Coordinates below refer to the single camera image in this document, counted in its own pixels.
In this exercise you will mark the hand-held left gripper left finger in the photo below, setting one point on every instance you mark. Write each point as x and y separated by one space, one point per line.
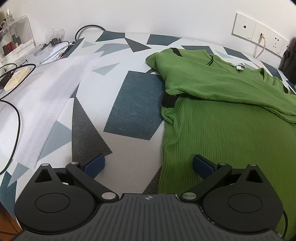
93 165

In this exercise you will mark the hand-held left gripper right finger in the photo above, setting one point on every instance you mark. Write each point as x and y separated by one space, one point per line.
203 166

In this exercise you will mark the green knit sweater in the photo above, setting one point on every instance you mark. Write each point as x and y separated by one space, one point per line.
219 115

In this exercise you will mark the white foam sheet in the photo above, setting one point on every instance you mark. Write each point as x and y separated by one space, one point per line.
46 99

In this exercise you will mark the beige power strip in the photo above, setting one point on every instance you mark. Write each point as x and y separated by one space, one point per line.
17 78

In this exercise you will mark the clear bag of small parts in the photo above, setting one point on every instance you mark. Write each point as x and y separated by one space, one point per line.
53 49

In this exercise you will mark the clear acrylic organizer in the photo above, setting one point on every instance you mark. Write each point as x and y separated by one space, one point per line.
20 39

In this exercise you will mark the white power wall socket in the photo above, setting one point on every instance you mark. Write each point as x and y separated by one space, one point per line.
276 42

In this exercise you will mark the white coaxial wall socket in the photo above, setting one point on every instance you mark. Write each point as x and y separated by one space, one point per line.
244 26

